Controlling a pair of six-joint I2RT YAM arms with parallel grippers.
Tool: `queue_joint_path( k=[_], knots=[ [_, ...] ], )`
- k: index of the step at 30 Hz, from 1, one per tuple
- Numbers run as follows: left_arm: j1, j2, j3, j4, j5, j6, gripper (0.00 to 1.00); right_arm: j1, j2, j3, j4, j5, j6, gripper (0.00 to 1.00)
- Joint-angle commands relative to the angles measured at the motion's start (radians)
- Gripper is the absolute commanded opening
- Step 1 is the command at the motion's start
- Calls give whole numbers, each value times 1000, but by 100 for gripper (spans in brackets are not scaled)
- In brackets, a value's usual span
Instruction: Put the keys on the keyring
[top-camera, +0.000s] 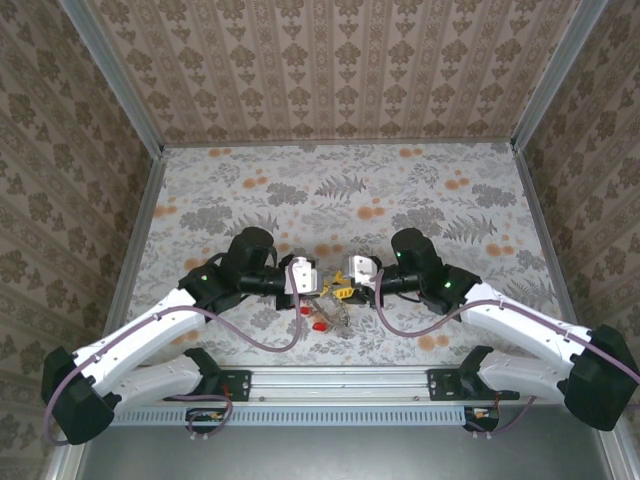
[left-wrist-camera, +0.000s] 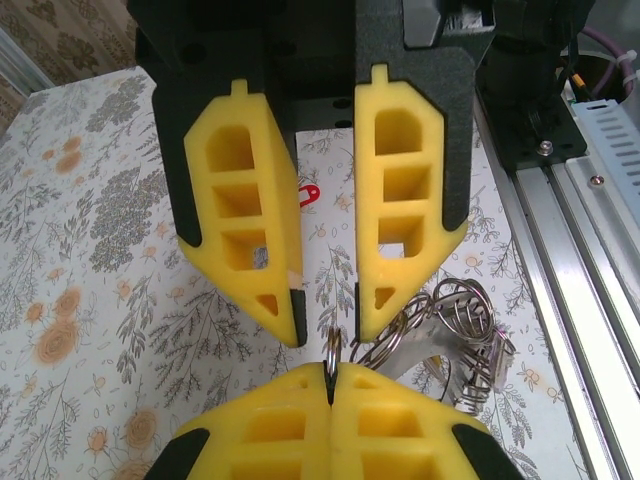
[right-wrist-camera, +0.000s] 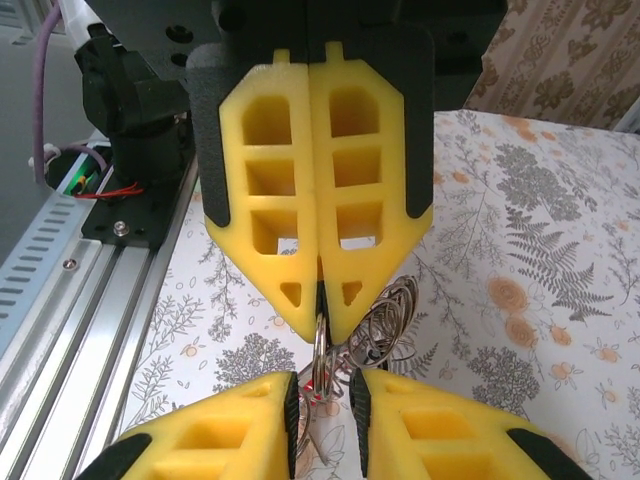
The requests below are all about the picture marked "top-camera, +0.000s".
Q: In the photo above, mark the grey metal sheet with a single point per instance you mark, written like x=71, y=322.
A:
x=340, y=455

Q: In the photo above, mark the thin aluminium table rail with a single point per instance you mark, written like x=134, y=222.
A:
x=340, y=143

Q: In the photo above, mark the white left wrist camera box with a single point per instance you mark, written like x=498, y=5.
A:
x=307, y=280

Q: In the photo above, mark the floral patterned table cover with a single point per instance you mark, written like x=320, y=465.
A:
x=300, y=200

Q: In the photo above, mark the aluminium table side rail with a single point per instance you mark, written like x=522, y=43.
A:
x=145, y=220
x=537, y=210

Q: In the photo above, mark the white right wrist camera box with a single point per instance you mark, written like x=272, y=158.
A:
x=362, y=270

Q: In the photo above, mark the aluminium corner post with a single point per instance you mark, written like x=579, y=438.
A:
x=557, y=75
x=110, y=75

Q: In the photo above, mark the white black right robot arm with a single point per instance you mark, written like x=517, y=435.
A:
x=520, y=325

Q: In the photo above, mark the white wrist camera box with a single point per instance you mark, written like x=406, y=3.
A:
x=307, y=280
x=362, y=270

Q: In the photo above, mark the metal keyring with keys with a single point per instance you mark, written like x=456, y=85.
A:
x=340, y=315

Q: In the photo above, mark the aluminium frame bar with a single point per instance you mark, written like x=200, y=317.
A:
x=62, y=465
x=620, y=462

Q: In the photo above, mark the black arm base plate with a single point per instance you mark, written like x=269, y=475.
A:
x=440, y=385
x=240, y=385

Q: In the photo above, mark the red key tag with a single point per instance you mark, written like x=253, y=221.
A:
x=306, y=311
x=319, y=327

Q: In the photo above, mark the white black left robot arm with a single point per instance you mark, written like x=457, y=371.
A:
x=150, y=335

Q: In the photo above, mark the aluminium mounting rail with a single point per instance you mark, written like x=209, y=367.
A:
x=340, y=382

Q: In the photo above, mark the black wiring connector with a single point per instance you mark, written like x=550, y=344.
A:
x=200, y=421
x=487, y=422

